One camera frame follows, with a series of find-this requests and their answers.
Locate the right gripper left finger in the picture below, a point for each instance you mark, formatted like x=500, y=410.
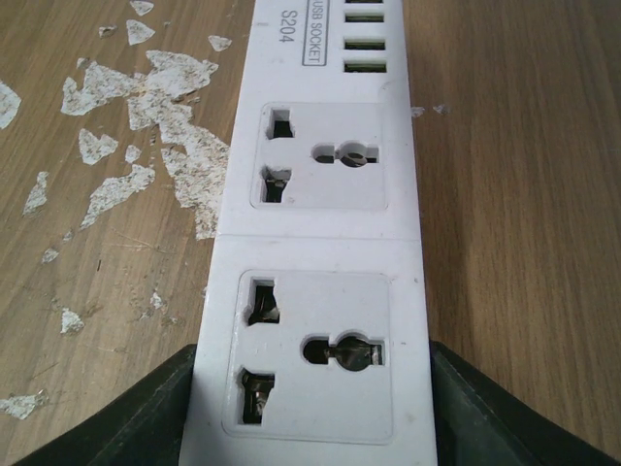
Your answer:
x=142, y=426

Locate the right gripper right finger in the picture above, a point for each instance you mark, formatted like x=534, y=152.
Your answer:
x=480, y=423

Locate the white USB power strip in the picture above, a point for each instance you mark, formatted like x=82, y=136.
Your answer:
x=313, y=347

